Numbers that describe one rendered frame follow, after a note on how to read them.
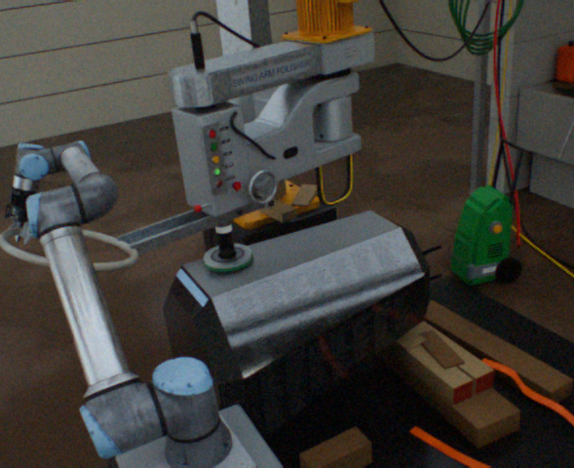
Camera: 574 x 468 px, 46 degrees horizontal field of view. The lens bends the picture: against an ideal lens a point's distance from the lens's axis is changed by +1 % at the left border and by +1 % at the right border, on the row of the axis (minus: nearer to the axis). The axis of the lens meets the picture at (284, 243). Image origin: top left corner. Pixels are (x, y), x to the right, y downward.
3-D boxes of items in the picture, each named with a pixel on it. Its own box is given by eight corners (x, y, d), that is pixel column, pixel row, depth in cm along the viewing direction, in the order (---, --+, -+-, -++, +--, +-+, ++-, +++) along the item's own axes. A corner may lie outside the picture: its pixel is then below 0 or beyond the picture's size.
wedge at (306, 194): (302, 191, 387) (301, 183, 385) (319, 192, 384) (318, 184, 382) (290, 206, 371) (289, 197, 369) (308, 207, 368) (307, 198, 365)
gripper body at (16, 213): (3, 218, 248) (7, 187, 245) (19, 216, 256) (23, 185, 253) (19, 224, 245) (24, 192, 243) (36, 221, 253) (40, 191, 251)
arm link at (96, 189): (121, 178, 186) (81, 134, 244) (76, 190, 182) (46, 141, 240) (131, 216, 191) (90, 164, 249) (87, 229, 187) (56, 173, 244)
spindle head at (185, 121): (253, 185, 306) (242, 88, 286) (284, 197, 290) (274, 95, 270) (187, 210, 286) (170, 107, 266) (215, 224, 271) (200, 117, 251)
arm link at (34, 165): (51, 150, 231) (46, 144, 242) (16, 158, 227) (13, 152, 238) (58, 176, 235) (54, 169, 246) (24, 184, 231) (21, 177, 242)
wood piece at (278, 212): (260, 212, 366) (259, 204, 364) (275, 207, 372) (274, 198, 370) (282, 222, 352) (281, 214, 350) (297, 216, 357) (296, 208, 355)
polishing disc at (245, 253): (211, 273, 282) (210, 270, 281) (198, 253, 300) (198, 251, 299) (258, 260, 288) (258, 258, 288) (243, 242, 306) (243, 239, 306)
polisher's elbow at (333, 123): (303, 136, 315) (299, 95, 306) (334, 126, 324) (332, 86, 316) (328, 144, 301) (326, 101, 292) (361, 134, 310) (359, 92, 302)
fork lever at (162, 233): (251, 195, 305) (250, 185, 303) (278, 206, 291) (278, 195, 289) (114, 245, 267) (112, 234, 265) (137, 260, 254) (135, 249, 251)
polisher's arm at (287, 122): (334, 162, 334) (328, 62, 312) (367, 173, 317) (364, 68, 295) (213, 210, 294) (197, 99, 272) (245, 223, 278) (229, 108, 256)
